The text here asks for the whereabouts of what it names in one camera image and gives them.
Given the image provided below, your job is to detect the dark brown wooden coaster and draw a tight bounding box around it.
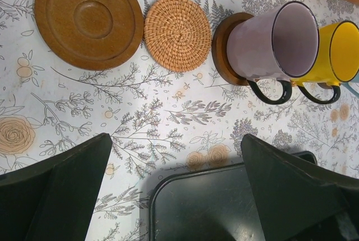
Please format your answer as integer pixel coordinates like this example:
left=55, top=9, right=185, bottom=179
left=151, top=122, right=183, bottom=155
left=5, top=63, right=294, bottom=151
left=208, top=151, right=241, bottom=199
left=211, top=12, right=253, bottom=86
left=34, top=0, right=144, bottom=71

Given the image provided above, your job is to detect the yellow mug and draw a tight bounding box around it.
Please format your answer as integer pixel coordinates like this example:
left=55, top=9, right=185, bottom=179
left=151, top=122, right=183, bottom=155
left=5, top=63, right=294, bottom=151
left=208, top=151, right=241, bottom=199
left=292, top=20, right=358, bottom=105

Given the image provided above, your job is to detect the black serving tray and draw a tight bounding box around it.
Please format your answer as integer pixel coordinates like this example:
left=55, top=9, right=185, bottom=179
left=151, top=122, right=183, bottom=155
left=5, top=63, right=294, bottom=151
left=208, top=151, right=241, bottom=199
left=147, top=151, right=317, bottom=241

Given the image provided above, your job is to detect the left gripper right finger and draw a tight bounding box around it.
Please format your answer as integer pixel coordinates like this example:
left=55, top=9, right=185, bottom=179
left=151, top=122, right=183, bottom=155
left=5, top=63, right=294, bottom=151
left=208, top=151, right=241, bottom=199
left=241, top=134, right=358, bottom=240

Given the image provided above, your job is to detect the purple mug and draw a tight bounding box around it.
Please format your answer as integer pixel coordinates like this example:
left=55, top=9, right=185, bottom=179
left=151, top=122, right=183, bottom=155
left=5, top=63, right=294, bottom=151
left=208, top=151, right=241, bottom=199
left=227, top=1, right=319, bottom=105

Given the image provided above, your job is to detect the woven rattan coaster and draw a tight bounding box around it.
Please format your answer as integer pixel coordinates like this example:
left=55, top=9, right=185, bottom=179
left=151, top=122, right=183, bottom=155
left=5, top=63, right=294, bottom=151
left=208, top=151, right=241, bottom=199
left=144, top=0, right=211, bottom=72

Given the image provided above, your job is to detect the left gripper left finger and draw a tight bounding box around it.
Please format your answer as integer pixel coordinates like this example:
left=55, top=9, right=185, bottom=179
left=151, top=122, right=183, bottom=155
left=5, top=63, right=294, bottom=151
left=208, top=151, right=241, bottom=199
left=1, top=133, right=112, bottom=240

